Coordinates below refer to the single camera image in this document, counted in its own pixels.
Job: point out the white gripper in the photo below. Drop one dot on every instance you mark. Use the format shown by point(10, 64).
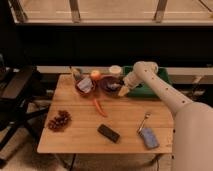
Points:
point(131, 80)

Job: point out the black handled brush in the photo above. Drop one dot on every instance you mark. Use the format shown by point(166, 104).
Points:
point(113, 87)

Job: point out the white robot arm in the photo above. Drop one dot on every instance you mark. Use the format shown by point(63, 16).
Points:
point(192, 145)

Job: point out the green plastic tray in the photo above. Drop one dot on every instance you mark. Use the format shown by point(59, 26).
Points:
point(144, 91)

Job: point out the dark red bowl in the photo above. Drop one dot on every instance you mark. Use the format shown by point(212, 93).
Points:
point(108, 80)

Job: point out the white cup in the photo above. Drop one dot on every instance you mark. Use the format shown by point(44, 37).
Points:
point(115, 70)

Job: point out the orange carrot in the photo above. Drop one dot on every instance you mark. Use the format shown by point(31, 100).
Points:
point(99, 108)

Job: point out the orange fruit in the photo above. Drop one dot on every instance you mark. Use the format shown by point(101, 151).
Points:
point(95, 75)

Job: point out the red bowl with cloth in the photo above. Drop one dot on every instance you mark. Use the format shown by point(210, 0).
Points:
point(81, 92)

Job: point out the white crumpled cloth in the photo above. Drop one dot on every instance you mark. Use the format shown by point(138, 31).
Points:
point(85, 85)

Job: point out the black rectangular case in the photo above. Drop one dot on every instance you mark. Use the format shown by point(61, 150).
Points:
point(109, 133)

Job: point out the blue sponge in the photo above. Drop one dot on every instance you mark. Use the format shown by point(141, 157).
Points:
point(149, 138)

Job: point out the wooden folding table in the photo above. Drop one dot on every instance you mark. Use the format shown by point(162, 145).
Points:
point(124, 116)

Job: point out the bunch of dark grapes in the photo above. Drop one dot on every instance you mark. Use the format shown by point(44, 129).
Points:
point(59, 122)

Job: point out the black office chair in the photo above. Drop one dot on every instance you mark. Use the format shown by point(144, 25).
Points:
point(17, 90)

